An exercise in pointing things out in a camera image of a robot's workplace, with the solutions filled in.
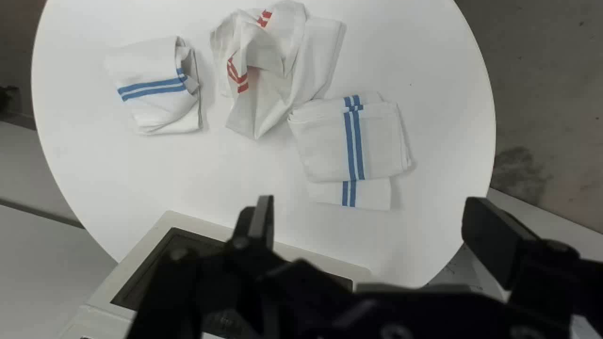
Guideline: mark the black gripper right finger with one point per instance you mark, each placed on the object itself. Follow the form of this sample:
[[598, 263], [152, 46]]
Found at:
[[496, 242]]

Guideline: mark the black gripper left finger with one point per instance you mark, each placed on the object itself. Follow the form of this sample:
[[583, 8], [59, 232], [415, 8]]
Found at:
[[261, 223]]

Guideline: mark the white towel with blue stripes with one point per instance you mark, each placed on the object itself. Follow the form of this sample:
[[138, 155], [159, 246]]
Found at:
[[351, 144], [152, 87]]

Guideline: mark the white towel with red stripes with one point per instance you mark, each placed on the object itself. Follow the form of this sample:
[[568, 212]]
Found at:
[[270, 69]]

